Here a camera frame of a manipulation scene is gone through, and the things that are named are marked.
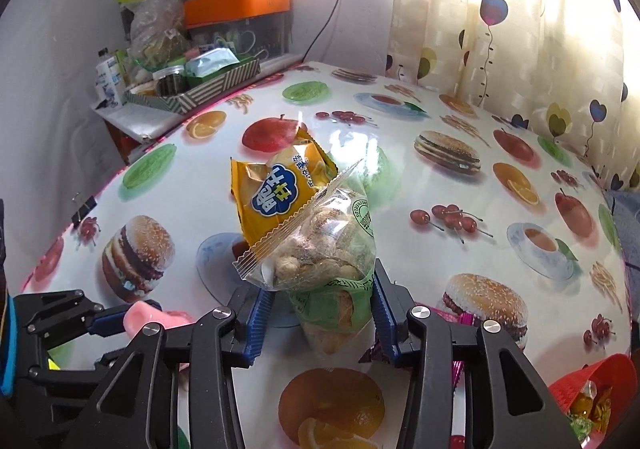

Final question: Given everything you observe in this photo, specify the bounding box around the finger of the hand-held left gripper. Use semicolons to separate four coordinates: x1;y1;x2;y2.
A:
27;346;133;430
15;288;133;346

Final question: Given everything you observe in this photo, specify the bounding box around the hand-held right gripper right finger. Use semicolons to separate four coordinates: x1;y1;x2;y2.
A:
372;261;583;449

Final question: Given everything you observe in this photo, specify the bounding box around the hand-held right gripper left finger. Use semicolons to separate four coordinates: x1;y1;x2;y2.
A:
62;286;273;449

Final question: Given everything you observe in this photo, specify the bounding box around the pink jelly cup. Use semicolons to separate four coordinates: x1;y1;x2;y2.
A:
124;300;195;345

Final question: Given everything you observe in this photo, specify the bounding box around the clear biscuit bag green label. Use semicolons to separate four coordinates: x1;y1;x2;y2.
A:
232;159;378;357

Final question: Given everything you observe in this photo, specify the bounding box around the red basket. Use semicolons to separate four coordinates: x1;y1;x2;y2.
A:
547;353;638;445

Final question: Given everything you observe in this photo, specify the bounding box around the clear pack of yellow balls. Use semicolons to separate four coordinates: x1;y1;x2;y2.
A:
567;379;601;417

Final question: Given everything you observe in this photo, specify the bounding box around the green snack bag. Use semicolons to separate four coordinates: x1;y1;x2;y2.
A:
570;416;597;443

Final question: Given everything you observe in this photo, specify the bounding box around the gold wrapper snack packet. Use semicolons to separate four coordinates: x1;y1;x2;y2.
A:
592;386;615;432

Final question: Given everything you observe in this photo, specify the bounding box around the purple snack packet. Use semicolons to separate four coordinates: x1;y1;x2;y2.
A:
357;306;476;387

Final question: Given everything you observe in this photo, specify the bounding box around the black binder clip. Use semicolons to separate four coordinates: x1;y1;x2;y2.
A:
70;193;99;228

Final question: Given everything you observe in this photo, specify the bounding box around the yellow chip bag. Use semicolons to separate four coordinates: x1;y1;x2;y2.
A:
229;126;341;242

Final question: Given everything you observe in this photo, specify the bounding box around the food-print plastic tablecloth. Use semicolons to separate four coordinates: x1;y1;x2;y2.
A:
20;60;640;449

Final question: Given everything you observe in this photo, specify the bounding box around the white side shelf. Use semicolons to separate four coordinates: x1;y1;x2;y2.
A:
90;98;177;140

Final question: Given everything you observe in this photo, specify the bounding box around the striped cardboard tray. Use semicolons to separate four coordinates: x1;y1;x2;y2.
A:
125;56;263;114

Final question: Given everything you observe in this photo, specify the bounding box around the white plastic bottle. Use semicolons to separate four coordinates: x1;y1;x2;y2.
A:
95;48;126;108

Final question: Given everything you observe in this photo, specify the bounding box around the dark jar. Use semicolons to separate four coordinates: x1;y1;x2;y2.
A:
152;68;191;98

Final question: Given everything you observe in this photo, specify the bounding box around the grey-blue cloth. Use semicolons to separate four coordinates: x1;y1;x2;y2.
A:
602;189;640;290

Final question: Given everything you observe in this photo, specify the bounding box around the light blue packet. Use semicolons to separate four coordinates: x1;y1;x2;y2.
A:
185;49;241;78

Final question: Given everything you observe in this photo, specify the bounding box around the clear plastic bag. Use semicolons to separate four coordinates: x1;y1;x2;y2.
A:
127;0;193;70

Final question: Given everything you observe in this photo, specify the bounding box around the orange-lid storage box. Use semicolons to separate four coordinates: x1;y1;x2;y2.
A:
182;0;292;60

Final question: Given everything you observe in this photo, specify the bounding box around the heart-print curtain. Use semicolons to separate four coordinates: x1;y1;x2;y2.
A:
387;0;640;190

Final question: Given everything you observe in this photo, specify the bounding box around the thin black wall cable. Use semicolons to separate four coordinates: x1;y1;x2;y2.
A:
302;0;351;62

